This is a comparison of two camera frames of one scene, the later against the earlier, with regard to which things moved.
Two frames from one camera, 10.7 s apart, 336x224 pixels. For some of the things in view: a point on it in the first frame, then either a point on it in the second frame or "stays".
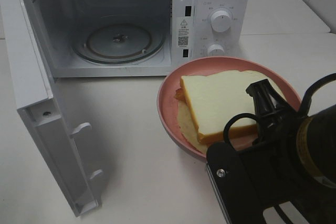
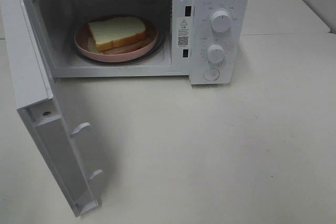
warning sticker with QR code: (182, 32) stays
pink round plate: (169, 116) to (115, 38)
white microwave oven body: (130, 24) stays
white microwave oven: (35, 104) stays
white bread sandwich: (205, 103) to (117, 34)
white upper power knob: (220, 21) stays
